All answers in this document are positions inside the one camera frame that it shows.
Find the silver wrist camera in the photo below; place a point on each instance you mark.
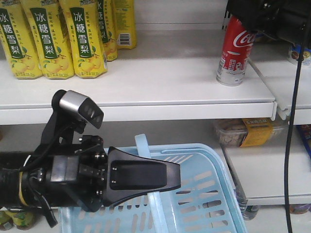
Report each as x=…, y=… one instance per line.
x=78, y=106

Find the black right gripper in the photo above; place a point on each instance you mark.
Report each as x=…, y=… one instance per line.
x=278, y=19

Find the clear cookie box yellow label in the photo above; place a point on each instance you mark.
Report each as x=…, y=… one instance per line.
x=247, y=132

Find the yellow pear drink carton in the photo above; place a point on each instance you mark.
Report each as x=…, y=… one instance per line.
x=51, y=37
x=17, y=41
x=88, y=55

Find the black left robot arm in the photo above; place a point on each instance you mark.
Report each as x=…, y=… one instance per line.
x=12, y=179

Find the red coca-cola aluminium bottle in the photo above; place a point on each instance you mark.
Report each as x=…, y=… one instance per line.
x=237, y=46

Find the light blue plastic basket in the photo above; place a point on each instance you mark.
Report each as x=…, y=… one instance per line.
x=205, y=202

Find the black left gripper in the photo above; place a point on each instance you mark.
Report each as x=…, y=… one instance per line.
x=83, y=175

